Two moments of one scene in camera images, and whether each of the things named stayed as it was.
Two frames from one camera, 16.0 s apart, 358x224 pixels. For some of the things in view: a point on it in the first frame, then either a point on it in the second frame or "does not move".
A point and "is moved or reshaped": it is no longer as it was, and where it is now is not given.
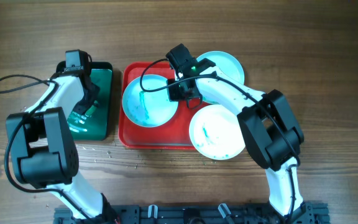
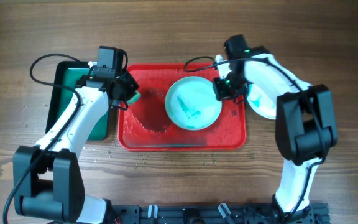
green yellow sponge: x=91 y=111 is moved or reshaped
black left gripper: x=81 y=108 → x=133 y=86
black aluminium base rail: x=312 y=213 does not move
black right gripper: x=174 y=96 → x=222 y=94
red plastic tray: x=175 y=134 does not move
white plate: x=148 y=109 is moved or reshaped
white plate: x=226 y=63 is moved or reshaped
